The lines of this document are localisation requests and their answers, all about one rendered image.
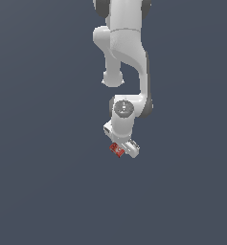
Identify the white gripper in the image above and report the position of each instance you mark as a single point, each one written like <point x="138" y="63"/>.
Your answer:
<point x="128" y="147"/>

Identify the small red block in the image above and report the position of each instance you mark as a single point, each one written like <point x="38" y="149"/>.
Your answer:
<point x="117" y="152"/>

